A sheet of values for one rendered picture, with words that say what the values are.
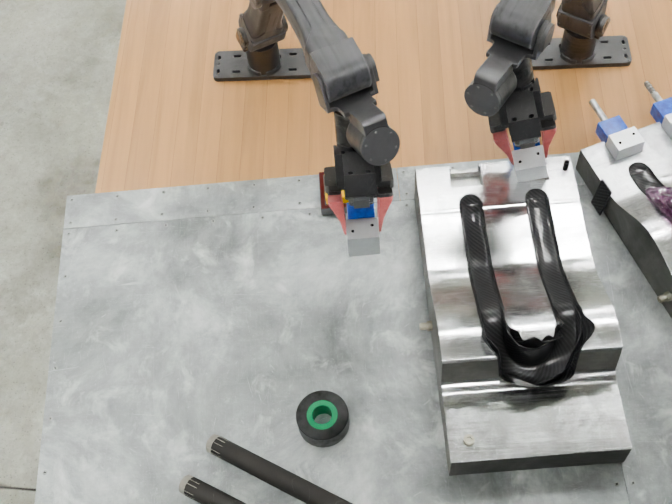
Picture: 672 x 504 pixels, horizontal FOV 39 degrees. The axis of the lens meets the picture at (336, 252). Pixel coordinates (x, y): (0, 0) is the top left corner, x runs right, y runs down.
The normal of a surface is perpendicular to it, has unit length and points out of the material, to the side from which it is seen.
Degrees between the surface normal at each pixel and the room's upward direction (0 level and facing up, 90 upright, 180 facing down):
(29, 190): 0
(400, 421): 0
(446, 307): 27
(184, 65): 0
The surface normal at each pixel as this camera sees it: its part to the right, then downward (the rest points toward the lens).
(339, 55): 0.00, -0.41
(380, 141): 0.35, 0.46
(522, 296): -0.08, -0.85
